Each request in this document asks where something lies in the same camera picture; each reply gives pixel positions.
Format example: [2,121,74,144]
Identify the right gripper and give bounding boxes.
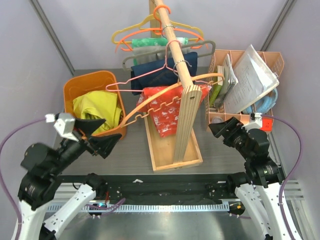
[208,116,252,160]

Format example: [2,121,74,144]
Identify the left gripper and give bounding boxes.
[49,115,122,175]

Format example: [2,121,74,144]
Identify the peach wooden-look hanger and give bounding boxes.
[119,73,225,128]

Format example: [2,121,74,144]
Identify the yellow-green trousers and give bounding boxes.
[72,90,123,134]

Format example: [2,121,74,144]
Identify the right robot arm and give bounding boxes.
[208,113,301,240]

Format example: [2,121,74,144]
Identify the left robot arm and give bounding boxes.
[12,113,122,240]

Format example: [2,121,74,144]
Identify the navy blue trousers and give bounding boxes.
[130,52,198,90]

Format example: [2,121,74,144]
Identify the grey plastic hanger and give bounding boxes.
[122,40,216,71]

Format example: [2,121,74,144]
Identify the orange plastic hanger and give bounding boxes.
[111,4,204,52]

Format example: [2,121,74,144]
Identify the yellow plastic hanger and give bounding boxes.
[111,14,204,44]

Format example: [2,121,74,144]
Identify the tape roll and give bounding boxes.
[210,116,224,124]

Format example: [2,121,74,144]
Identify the green book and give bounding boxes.
[208,65,226,107]

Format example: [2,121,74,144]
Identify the red cube socket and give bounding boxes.
[260,117,273,132]

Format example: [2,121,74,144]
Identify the peach desk organizer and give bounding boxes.
[204,49,285,124]

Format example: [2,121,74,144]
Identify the light blue headphones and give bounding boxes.
[242,88,278,114]

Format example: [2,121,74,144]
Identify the orange plastic basket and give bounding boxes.
[63,70,127,137]

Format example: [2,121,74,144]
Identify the wooden clothes rack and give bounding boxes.
[144,0,203,173]

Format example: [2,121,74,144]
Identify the red patterned cloth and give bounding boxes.
[136,84,212,138]

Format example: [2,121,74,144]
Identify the white paper document folder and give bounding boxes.
[224,45,280,114]

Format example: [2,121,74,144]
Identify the grey cloth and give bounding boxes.
[132,44,191,61]

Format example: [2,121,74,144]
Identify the green white cloth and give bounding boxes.
[131,36,189,50]

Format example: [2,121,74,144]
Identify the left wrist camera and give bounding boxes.
[45,112,78,142]

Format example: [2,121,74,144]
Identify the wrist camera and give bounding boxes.
[45,112,78,142]
[243,112,263,131]

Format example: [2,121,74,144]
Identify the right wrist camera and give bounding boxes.
[243,112,263,131]

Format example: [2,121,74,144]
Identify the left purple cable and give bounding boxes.
[0,118,48,226]

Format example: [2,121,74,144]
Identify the purple cable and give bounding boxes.
[260,115,304,240]
[0,118,48,226]

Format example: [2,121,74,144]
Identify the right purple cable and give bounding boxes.
[260,115,304,240]

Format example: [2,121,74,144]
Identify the pink wire hanger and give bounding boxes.
[105,40,213,92]

